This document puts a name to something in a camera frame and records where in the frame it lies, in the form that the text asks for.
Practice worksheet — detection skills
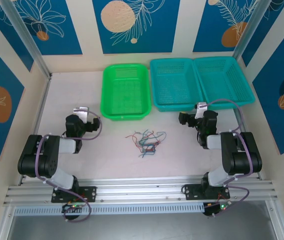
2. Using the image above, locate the green plastic basket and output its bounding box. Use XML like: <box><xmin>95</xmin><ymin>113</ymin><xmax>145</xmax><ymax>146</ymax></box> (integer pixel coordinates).
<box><xmin>99</xmin><ymin>62</ymin><xmax>153</xmax><ymax>123</ymax></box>

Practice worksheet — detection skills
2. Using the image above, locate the teal plastic basket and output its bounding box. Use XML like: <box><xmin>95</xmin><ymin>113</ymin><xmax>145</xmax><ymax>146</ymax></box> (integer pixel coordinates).
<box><xmin>149</xmin><ymin>58</ymin><xmax>205</xmax><ymax>113</ymax></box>
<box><xmin>193</xmin><ymin>56</ymin><xmax>256</xmax><ymax>111</ymax></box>

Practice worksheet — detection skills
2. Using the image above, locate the teal cable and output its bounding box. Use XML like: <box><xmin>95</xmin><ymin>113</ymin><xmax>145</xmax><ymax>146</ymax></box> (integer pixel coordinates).
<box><xmin>134</xmin><ymin>129</ymin><xmax>161</xmax><ymax>151</ymax></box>

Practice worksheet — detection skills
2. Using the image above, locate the aluminium corner post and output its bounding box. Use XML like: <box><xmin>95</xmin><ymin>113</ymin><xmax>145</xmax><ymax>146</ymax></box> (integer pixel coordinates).
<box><xmin>0</xmin><ymin>0</ymin><xmax>52</xmax><ymax>81</ymax></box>
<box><xmin>233</xmin><ymin>0</ymin><xmax>269</xmax><ymax>60</ymax></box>

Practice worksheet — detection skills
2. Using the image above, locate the white slotted cable duct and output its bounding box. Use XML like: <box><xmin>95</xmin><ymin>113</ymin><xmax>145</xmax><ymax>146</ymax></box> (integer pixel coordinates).
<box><xmin>14</xmin><ymin>202</ymin><xmax>205</xmax><ymax>217</ymax></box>

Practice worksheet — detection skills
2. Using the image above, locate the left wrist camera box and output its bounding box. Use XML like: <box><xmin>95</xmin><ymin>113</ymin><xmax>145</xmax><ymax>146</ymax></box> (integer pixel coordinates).
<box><xmin>72</xmin><ymin>106</ymin><xmax>90</xmax><ymax>124</ymax></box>

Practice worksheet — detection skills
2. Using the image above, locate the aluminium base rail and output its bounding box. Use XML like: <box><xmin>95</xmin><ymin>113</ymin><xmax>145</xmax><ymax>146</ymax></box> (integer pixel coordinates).
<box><xmin>3</xmin><ymin>177</ymin><xmax>279</xmax><ymax>207</ymax></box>

